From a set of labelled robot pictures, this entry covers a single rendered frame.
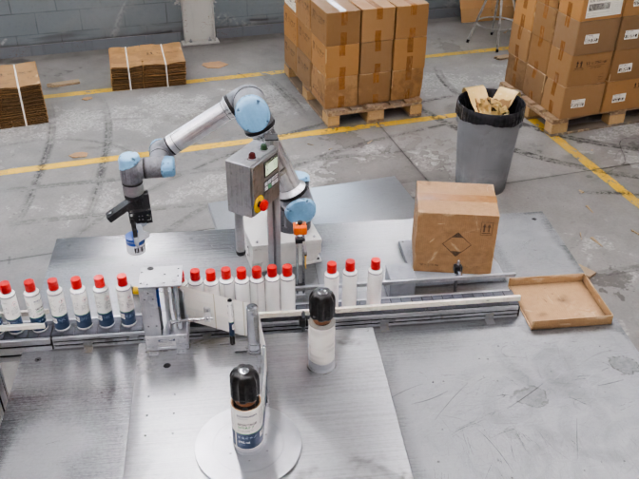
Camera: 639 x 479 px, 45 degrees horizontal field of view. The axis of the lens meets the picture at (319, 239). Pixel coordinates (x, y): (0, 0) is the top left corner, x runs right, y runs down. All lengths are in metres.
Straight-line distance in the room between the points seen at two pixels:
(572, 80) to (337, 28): 1.78
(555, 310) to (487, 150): 2.28
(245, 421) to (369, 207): 1.54
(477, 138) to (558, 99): 1.28
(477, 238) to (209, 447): 1.29
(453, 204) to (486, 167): 2.23
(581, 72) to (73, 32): 4.62
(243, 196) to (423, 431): 0.92
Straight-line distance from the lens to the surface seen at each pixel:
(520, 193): 5.39
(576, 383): 2.70
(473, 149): 5.12
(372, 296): 2.73
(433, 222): 2.91
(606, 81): 6.35
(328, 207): 3.44
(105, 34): 7.93
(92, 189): 5.44
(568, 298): 3.05
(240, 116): 2.68
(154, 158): 2.80
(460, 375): 2.63
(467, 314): 2.84
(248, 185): 2.45
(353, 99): 6.11
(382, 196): 3.54
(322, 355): 2.47
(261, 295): 2.66
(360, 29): 5.96
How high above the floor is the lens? 2.61
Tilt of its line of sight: 34 degrees down
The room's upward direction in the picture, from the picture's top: 1 degrees clockwise
